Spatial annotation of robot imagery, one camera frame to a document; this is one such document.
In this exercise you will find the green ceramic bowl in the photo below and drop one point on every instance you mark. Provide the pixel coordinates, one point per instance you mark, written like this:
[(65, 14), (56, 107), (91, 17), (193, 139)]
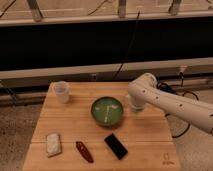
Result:
[(107, 111)]

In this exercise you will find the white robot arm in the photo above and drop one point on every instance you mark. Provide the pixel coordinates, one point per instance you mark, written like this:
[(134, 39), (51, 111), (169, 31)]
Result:
[(144, 90)]

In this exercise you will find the translucent plastic cup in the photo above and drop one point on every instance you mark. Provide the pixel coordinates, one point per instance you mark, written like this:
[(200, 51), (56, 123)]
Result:
[(61, 90)]

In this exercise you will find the black smartphone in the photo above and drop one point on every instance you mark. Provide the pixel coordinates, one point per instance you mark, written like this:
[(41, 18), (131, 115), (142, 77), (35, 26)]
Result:
[(116, 146)]

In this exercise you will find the white sponge block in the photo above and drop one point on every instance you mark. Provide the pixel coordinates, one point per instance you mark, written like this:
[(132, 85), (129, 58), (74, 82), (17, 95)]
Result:
[(53, 144)]

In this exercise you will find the metal window frame rail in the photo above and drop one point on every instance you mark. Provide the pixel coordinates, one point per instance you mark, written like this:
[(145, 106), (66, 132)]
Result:
[(175, 64)]

